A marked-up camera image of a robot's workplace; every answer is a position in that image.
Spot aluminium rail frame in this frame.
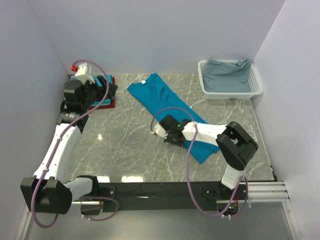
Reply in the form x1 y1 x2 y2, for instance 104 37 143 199
14 74 301 240

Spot black base beam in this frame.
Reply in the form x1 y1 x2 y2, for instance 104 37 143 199
96 181 233 211

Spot folded light teal t shirt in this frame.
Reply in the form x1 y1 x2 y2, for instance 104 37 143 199
89 74 118 109

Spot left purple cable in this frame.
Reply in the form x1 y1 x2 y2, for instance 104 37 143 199
30 59 119 229

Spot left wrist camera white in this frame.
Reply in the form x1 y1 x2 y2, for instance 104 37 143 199
70 62 95 84

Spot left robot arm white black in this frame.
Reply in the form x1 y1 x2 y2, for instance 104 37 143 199
20 75 118 215

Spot white plastic basket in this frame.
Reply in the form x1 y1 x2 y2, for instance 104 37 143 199
197 60 263 100

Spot folded red t shirt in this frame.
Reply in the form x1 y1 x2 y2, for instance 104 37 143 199
93 75 118 109

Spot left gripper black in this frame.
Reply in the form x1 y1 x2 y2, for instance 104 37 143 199
80 75 118 110

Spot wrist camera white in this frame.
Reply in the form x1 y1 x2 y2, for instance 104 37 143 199
151 123 168 139
70 62 95 84

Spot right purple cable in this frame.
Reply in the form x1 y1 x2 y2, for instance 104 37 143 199
150 107 249 219

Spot grey blue t shirt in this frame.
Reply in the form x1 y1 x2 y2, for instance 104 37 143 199
203 59 252 93

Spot purple cable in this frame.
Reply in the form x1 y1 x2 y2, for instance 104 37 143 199
30 59 119 229
150 107 249 219

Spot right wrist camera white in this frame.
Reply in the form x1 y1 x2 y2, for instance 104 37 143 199
151 123 168 139

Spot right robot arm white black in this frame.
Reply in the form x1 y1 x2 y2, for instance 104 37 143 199
153 115 259 200

